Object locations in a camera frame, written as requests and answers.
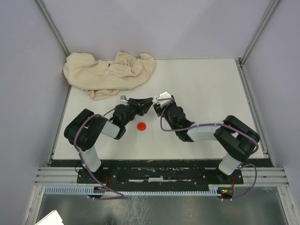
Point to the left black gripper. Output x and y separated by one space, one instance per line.
146 102

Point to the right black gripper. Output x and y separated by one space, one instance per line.
158 109

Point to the red earbud charging case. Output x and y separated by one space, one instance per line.
141 126

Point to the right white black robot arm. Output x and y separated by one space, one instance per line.
238 139

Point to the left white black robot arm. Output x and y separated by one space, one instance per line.
83 131

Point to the beige crumpled cloth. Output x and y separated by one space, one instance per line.
101 80

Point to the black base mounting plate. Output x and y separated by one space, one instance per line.
159 175

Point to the white paper sheet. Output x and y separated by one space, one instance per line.
53 218

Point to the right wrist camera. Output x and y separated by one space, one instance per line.
165 97

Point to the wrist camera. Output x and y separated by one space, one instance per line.
165 97
123 98

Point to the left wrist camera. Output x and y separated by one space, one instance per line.
123 98

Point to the right aluminium frame post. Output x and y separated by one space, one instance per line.
267 16

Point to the aluminium frame post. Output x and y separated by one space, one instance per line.
267 16
52 26

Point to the left aluminium frame post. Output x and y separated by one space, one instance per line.
52 26

